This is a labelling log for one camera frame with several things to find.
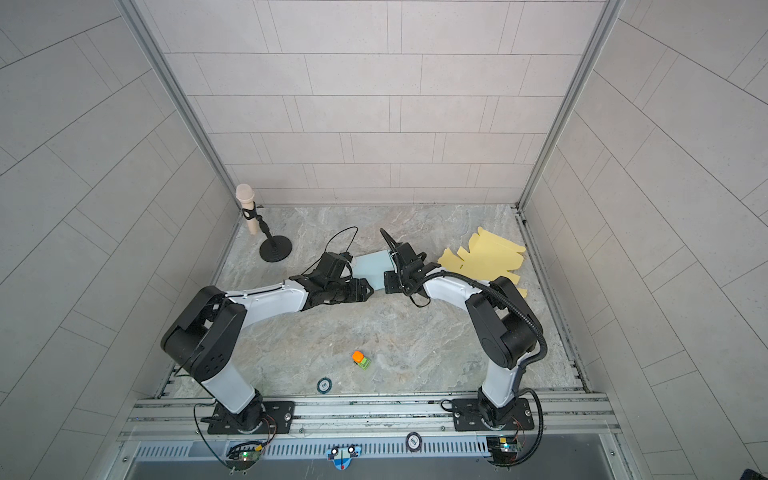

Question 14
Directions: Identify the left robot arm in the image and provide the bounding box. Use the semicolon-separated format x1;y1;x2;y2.
160;252;374;433

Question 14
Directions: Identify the round black white disc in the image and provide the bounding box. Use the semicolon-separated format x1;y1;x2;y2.
405;432;423;453

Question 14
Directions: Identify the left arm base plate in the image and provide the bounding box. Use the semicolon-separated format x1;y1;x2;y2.
201;401;296;435

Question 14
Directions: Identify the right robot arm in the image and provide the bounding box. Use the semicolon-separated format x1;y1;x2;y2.
384;235;548;428

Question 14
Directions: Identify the beige microphone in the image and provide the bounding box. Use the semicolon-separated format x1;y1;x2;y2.
235;183;260;235

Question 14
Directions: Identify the yellow paper box stack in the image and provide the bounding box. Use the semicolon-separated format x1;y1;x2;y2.
438;227;526;286

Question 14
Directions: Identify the green circuit board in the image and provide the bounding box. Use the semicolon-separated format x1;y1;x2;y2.
226;441;265;471
486;436;520;466

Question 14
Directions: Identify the orange green toy block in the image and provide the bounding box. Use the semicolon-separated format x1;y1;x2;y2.
352;351;370;370

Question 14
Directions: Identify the blue sticker marker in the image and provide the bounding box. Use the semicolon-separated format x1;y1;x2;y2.
326;445;362;471

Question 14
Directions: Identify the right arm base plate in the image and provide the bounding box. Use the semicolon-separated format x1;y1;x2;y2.
441;398;535;432

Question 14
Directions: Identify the right green circuit board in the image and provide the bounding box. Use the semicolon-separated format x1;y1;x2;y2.
486;436;520;466

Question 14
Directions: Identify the left green circuit board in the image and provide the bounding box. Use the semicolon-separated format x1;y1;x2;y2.
226;441;265;471

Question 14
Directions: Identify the light blue paper box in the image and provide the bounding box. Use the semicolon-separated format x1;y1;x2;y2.
352;250;395;285

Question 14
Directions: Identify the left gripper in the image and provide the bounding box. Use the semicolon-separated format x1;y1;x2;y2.
324;279;378;304

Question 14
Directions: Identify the black microphone stand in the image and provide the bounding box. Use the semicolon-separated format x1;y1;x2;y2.
241;206;292;263

